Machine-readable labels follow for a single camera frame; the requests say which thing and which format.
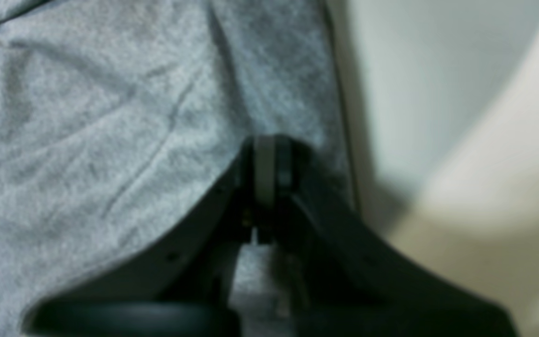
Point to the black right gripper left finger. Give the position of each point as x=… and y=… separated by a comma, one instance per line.
x=179, y=286

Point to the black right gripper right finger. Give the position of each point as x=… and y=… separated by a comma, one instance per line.
x=348, y=282

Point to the grey t-shirt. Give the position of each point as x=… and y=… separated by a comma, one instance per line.
x=116, y=116

